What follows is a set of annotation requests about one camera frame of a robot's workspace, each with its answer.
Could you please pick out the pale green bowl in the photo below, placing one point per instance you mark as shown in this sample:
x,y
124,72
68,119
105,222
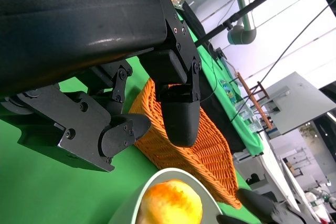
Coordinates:
x,y
147,190

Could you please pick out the green tablecloth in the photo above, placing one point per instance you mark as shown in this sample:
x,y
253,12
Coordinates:
x,y
52,190

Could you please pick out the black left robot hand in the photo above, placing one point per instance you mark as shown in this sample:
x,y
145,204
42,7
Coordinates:
x,y
78,24

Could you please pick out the orange wicker basket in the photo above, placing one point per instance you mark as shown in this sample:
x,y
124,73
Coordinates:
x,y
204,161

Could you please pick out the orange donut bread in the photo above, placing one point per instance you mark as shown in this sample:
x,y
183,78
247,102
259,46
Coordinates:
x,y
170,203

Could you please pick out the wooden easel stick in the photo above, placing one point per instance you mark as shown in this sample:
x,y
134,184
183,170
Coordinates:
x,y
254,100

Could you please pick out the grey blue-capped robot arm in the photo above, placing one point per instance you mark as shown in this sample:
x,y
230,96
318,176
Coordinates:
x,y
244,3

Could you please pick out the grey cabinet box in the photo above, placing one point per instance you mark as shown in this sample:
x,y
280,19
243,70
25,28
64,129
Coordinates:
x,y
302,103

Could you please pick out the white humanoid robot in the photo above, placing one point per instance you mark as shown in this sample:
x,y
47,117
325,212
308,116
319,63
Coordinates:
x,y
320,197

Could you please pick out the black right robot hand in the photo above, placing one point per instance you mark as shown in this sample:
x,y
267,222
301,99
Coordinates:
x,y
262,211

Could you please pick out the black stand pole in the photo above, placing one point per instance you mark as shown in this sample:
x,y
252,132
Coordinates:
x,y
249,9

